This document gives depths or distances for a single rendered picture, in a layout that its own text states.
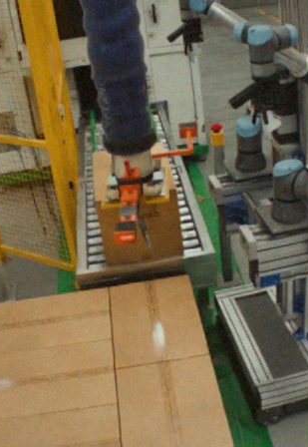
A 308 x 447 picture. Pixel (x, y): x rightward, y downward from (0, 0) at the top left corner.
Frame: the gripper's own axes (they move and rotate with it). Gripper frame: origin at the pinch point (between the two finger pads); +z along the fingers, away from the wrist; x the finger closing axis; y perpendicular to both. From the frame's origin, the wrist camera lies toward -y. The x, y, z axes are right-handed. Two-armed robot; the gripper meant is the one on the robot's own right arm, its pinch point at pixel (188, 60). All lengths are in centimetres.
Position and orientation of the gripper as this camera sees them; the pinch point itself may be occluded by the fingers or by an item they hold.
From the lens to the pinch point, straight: 297.1
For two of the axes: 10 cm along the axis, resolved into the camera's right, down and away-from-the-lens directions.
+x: -1.8, -4.8, 8.6
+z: 1.2, 8.6, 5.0
